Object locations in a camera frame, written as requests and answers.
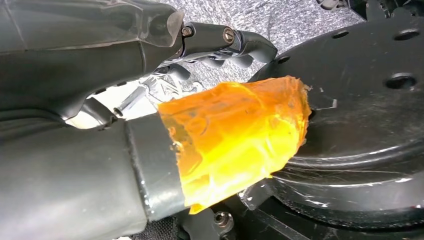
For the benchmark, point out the black machine part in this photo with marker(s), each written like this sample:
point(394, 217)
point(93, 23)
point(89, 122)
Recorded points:
point(374, 8)

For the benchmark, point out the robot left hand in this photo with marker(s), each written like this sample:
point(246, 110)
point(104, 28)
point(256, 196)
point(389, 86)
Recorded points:
point(66, 172)

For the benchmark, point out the black round base plate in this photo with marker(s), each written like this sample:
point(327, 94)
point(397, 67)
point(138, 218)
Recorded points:
point(364, 126)

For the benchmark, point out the orange tape wrap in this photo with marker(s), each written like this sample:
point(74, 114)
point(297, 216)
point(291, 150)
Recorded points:
point(232, 139)

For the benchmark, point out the silver metal pin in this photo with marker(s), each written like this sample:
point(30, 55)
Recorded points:
point(130, 99)

